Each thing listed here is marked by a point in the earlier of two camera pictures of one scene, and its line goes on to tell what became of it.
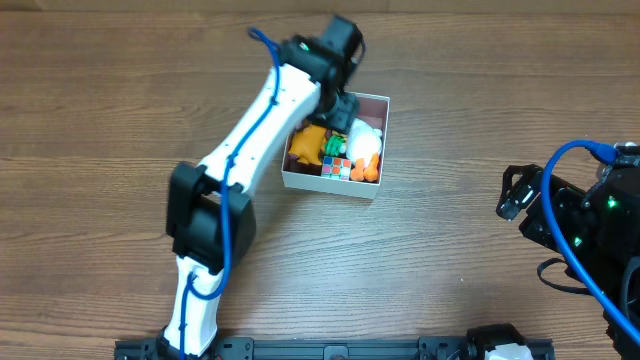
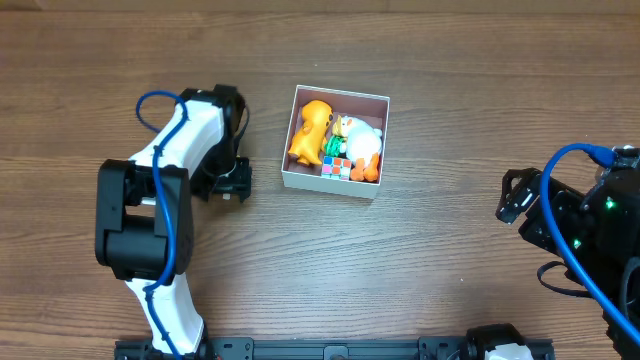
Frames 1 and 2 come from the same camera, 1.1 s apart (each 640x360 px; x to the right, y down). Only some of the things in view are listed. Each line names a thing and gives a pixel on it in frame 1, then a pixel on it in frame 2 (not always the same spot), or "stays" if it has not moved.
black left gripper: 342,116 to 238,179
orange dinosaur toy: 307,145 stays
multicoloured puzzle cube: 338,168 stays
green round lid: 334,145 stays
